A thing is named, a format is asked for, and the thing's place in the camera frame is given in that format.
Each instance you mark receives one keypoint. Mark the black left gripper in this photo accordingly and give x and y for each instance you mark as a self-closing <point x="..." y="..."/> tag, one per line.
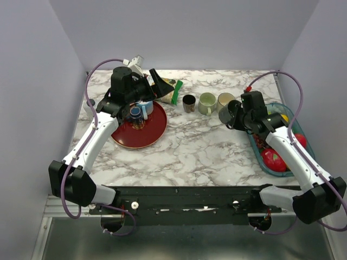
<point x="160" y="88"/>

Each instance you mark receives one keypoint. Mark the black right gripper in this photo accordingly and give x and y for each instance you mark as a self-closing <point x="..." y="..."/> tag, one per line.
<point x="236" y="124"/>

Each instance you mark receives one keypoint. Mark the dark grey mug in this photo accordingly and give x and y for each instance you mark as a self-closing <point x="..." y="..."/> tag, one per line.
<point x="227" y="114"/>

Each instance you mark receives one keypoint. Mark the light blue white mug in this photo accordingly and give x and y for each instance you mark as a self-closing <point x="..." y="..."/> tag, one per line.
<point x="146" y="108"/>

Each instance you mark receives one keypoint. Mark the cream mug with black rim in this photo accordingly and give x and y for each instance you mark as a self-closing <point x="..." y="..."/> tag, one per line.
<point x="223" y="99"/>

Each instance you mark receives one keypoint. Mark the brown striped mug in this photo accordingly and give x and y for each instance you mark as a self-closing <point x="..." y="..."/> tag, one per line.
<point x="189" y="103"/>

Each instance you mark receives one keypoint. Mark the light green mug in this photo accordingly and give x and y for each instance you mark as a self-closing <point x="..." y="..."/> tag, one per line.
<point x="207" y="103"/>

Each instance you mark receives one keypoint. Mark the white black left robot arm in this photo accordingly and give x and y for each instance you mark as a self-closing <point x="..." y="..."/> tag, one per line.
<point x="69" y="178"/>

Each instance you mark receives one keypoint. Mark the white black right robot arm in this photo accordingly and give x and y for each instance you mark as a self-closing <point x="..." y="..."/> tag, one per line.
<point x="320" y="194"/>

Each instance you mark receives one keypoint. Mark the dark blue mug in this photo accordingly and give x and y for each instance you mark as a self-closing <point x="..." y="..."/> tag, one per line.
<point x="136" y="118"/>

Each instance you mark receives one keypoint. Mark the green chips bag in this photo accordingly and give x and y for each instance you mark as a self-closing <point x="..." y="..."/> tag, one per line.
<point x="172" y="97"/>

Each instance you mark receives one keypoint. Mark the dark toy grapes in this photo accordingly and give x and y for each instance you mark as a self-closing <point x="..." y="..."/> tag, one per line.
<point x="260" y="143"/>

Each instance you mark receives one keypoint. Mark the yellow toy lemon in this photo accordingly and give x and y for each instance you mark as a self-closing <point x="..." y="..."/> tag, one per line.
<point x="285" y="118"/>

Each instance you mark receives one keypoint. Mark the teal transparent fruit container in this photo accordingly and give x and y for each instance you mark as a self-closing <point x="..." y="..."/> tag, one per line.
<point x="296" y="128"/>

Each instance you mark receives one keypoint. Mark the red toy dragon fruit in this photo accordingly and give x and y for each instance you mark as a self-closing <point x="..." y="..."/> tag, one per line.
<point x="273" y="161"/>

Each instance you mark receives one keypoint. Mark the red toy apple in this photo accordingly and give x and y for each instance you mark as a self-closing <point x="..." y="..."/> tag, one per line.
<point x="301" y="138"/>

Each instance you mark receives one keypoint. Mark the red round tray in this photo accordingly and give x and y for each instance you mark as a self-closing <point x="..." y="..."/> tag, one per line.
<point x="154" y="128"/>

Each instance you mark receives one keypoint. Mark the white bottle grey cap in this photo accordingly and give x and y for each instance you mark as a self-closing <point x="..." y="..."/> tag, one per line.
<point x="87" y="107"/>

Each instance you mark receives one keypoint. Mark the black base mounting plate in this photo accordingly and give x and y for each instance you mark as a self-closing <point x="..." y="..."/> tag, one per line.
<point x="204" y="205"/>

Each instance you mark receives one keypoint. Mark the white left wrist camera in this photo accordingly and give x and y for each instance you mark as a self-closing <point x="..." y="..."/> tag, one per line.
<point x="136" y="65"/>

